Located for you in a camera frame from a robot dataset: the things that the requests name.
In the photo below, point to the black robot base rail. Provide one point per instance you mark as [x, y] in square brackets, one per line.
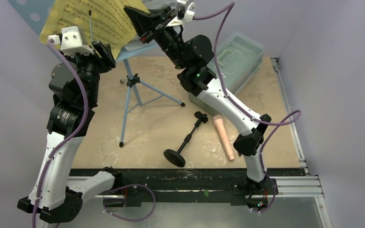
[186, 186]

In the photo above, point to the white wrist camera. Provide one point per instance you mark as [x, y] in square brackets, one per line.
[185, 13]
[72, 41]

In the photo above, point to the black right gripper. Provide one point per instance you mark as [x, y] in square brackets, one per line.
[157, 27]

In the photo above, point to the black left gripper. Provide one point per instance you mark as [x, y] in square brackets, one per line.
[104, 51]

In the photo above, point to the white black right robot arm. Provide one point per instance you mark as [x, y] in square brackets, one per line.
[204, 84]

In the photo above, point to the aluminium frame rail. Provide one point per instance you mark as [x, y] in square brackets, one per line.
[301, 186]

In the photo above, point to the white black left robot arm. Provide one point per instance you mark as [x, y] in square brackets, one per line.
[52, 201]

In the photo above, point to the yellow sheet music page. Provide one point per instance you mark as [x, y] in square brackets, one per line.
[105, 18]

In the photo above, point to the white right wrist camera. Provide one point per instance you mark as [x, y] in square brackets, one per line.
[185, 13]

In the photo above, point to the black microphone desk stand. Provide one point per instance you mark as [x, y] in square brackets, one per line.
[175, 157]

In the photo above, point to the white sheet music page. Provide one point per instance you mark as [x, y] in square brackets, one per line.
[159, 24]

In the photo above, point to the light blue music stand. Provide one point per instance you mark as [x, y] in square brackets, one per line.
[35, 13]

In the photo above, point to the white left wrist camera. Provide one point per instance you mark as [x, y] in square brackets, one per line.
[72, 41]

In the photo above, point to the clear plastic storage box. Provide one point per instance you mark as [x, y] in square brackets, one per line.
[238, 58]

